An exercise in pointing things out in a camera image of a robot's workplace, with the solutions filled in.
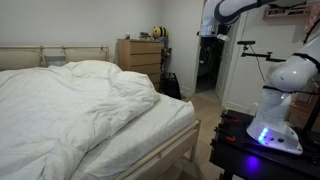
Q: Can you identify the white duvet blanket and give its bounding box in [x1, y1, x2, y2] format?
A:
[0, 60, 159, 180]

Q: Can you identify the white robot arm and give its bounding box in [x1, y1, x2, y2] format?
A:
[199, 0, 320, 155]

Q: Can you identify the wooden chest of drawers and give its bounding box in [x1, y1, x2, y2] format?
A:
[118, 39, 161, 90]

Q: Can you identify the yellow black bee plush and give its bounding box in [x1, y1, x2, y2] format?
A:
[152, 26, 168, 38]

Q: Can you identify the white door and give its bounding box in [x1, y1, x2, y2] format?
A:
[215, 17, 244, 102]

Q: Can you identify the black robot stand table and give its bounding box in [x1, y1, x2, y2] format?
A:
[209, 110, 320, 180]

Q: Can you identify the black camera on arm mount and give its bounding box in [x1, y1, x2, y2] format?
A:
[237, 41, 286, 62]

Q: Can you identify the light wooden bed frame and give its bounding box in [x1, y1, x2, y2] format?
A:
[0, 47, 200, 180]

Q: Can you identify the wooden wall shelf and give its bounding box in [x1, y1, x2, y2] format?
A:
[263, 3, 320, 19]

